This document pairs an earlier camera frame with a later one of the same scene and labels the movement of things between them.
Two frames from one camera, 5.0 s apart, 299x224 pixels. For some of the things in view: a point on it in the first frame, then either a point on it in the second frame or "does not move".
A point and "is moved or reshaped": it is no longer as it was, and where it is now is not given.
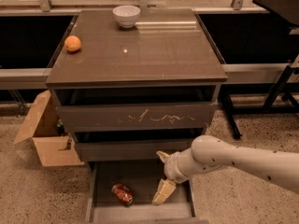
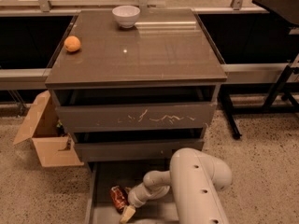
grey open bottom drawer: (121, 191) does not move
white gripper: (171, 169) → (135, 196)
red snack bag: (123, 193) is moved or reshaped
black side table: (286, 7) does not move
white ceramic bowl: (126, 15) does not move
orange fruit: (73, 43) does not move
